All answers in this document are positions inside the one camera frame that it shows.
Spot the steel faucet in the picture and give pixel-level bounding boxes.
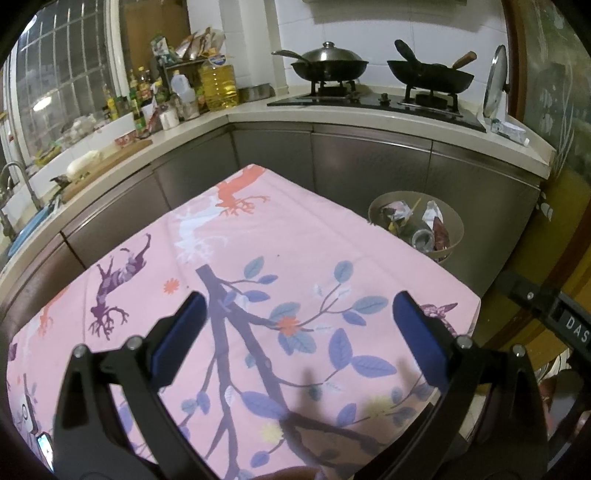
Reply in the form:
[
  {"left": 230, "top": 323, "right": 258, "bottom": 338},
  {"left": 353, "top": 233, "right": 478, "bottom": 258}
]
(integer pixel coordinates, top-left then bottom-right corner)
[{"left": 0, "top": 161, "right": 40, "bottom": 241}]

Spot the maroon foil packet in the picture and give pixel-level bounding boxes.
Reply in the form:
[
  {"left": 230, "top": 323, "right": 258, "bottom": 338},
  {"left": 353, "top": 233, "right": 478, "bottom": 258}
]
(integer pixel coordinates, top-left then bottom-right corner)
[{"left": 431, "top": 218, "right": 452, "bottom": 251}]

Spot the silver wrapper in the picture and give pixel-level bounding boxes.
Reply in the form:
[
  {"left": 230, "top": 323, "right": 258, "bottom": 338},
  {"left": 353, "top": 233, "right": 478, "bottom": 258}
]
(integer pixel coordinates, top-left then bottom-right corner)
[{"left": 379, "top": 199, "right": 414, "bottom": 227}]

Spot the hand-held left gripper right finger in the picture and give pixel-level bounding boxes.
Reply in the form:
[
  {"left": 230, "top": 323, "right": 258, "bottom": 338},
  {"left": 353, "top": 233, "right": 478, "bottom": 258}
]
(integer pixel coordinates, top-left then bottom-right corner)
[{"left": 383, "top": 291, "right": 543, "bottom": 480}]

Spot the flat wooden chopping board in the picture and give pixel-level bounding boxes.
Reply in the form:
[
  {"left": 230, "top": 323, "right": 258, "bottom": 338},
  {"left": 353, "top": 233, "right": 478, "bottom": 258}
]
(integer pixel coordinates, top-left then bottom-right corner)
[{"left": 60, "top": 138, "right": 153, "bottom": 204}]

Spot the white radish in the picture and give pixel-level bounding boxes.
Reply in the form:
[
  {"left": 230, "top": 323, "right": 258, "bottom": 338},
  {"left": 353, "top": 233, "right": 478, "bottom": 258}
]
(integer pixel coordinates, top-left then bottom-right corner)
[{"left": 65, "top": 150, "right": 102, "bottom": 178}]

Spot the black gas stove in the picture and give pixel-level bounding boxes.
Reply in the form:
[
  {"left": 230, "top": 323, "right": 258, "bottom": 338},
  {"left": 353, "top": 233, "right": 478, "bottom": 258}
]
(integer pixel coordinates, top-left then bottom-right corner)
[{"left": 267, "top": 78, "right": 488, "bottom": 134}]

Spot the lidded steel wok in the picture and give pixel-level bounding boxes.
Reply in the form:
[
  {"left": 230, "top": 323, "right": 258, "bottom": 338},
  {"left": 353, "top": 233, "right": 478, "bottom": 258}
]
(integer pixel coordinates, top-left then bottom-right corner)
[{"left": 271, "top": 41, "right": 370, "bottom": 83}]

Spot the white plastic jug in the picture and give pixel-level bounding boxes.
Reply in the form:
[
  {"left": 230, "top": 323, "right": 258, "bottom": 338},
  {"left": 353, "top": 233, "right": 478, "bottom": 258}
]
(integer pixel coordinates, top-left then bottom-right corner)
[{"left": 170, "top": 71, "right": 199, "bottom": 118}]

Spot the beige plastic bin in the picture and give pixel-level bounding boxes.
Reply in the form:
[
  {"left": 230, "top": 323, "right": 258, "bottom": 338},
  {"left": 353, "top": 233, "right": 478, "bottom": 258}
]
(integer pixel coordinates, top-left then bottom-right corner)
[{"left": 368, "top": 190, "right": 466, "bottom": 264}]

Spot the grilled window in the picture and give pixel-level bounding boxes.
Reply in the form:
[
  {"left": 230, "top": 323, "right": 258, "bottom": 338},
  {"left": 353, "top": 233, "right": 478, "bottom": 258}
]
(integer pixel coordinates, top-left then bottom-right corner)
[{"left": 14, "top": 0, "right": 123, "bottom": 158}]

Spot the black wok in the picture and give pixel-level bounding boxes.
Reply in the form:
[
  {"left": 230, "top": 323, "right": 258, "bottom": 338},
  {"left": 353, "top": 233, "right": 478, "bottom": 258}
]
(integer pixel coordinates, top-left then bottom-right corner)
[{"left": 387, "top": 39, "right": 477, "bottom": 93}]

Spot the pink floral tablecloth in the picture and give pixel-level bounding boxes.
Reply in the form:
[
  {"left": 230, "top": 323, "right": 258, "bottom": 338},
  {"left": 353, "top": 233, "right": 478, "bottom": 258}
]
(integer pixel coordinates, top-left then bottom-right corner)
[{"left": 7, "top": 164, "right": 483, "bottom": 480}]

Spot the steel kitchen counter cabinet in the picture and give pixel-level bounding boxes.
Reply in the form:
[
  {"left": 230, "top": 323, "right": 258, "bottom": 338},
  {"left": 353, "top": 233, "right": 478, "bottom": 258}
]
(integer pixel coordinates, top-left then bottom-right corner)
[{"left": 0, "top": 99, "right": 557, "bottom": 324}]

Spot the row of sauce bottles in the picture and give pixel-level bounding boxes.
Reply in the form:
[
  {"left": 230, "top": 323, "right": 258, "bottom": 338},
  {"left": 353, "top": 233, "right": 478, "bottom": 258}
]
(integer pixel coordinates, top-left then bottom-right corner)
[{"left": 102, "top": 67, "right": 167, "bottom": 134}]

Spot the white plastic packet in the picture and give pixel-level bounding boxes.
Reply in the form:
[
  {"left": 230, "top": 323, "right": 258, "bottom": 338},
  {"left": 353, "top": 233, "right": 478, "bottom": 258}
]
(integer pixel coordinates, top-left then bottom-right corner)
[{"left": 492, "top": 119, "right": 529, "bottom": 145}]

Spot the wooden framed glass door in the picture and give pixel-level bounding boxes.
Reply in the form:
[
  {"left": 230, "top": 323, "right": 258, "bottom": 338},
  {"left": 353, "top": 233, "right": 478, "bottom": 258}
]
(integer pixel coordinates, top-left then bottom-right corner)
[{"left": 501, "top": 0, "right": 591, "bottom": 296}]

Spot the rack of seasoning packets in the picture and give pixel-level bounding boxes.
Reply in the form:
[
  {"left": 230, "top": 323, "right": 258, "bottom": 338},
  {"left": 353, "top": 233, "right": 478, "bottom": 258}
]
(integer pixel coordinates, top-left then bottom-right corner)
[{"left": 150, "top": 28, "right": 227, "bottom": 93}]

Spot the glass pot lid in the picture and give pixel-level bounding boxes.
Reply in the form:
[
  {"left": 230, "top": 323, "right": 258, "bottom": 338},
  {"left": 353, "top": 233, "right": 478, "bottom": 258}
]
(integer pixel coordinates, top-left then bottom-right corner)
[{"left": 482, "top": 44, "right": 511, "bottom": 121}]

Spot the smartphone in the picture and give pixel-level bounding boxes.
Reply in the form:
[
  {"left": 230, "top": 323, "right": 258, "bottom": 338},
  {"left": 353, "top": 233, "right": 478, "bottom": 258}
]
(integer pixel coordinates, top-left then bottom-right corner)
[{"left": 36, "top": 431, "right": 55, "bottom": 472}]

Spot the steel bowl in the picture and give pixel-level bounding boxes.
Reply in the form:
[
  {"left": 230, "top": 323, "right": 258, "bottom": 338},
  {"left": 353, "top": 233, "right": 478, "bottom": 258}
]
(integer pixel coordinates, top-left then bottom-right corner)
[{"left": 238, "top": 83, "right": 273, "bottom": 103}]

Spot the large cooking oil bottle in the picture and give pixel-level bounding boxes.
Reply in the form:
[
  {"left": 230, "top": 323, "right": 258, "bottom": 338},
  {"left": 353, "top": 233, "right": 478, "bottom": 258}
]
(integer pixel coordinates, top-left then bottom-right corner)
[{"left": 198, "top": 53, "right": 241, "bottom": 112}]

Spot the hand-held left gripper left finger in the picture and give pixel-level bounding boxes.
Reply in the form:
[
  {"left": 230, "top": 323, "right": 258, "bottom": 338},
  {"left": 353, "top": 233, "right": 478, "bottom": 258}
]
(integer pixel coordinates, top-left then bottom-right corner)
[{"left": 58, "top": 291, "right": 218, "bottom": 480}]

